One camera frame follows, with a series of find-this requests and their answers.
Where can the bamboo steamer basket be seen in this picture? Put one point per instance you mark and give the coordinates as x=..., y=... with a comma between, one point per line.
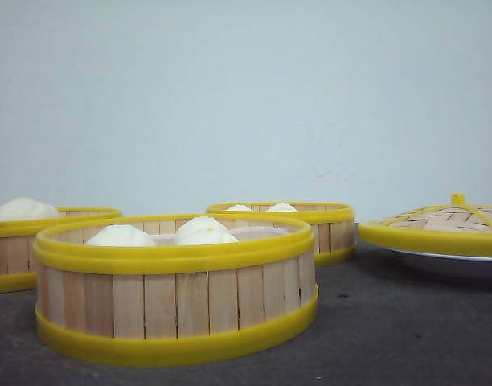
x=173, y=305
x=333, y=226
x=17, y=265

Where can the woven bamboo steamer lid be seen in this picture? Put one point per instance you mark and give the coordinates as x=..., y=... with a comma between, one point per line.
x=454, y=229

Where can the white bun back left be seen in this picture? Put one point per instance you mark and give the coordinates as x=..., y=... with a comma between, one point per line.
x=240, y=207

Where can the white bun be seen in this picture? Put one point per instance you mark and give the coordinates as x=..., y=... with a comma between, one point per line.
x=203, y=230
x=240, y=207
x=282, y=207
x=121, y=235

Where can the white bun back right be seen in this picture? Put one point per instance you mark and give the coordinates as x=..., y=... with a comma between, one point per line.
x=282, y=207

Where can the white bun front right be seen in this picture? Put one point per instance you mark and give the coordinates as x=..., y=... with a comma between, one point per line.
x=203, y=230

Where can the white bun front left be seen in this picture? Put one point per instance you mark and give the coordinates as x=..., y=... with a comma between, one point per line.
x=121, y=235

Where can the white plate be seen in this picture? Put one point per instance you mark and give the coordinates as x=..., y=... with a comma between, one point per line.
x=451, y=266

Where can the white bun left basket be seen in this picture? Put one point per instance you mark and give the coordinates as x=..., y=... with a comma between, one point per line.
x=24, y=208

